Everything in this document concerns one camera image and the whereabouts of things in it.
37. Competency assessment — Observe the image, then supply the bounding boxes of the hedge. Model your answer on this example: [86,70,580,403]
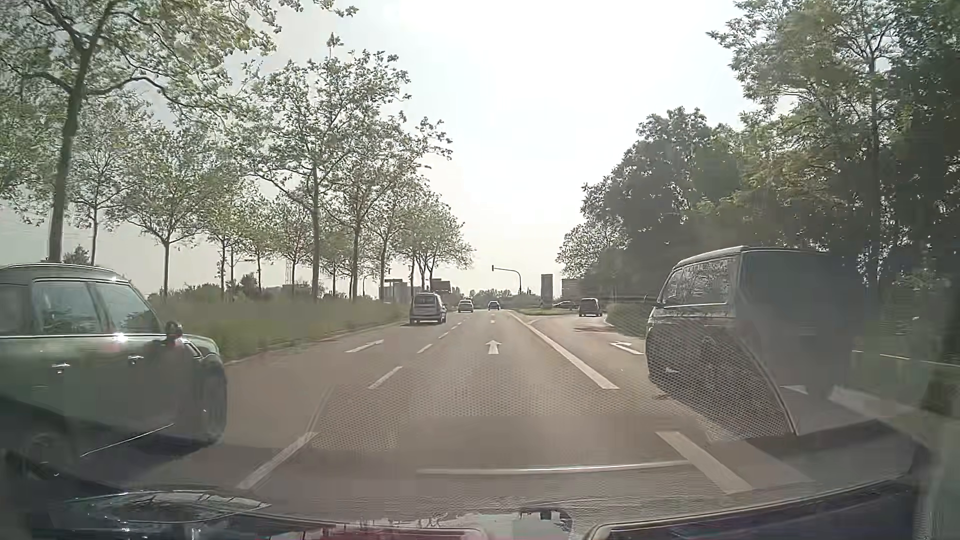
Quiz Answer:
[604,301,655,337]

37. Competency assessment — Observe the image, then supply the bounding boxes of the grass verge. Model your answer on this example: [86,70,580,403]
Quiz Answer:
[150,296,410,363]

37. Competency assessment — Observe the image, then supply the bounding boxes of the car's own bonnet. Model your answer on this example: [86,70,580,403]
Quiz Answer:
[30,477,920,540]

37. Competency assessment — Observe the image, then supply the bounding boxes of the dark van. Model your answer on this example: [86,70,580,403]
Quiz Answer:
[645,246,864,440]

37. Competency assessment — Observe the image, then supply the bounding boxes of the dark green car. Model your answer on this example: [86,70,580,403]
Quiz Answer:
[0,262,228,470]

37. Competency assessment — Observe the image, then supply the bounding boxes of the traffic light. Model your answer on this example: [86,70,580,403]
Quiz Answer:
[491,264,524,296]

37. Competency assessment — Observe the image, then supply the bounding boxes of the grey asphalt road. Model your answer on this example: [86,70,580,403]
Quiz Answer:
[75,308,931,519]

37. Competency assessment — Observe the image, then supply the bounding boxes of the row of trees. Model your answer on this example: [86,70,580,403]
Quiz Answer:
[0,0,476,303]

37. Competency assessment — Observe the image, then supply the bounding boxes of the wood of trees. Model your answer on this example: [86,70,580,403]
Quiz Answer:
[556,0,960,301]

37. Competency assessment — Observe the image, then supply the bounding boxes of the road markings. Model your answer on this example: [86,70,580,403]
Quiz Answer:
[237,310,931,496]

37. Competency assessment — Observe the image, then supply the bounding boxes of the silver car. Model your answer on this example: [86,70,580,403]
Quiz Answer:
[408,291,448,326]

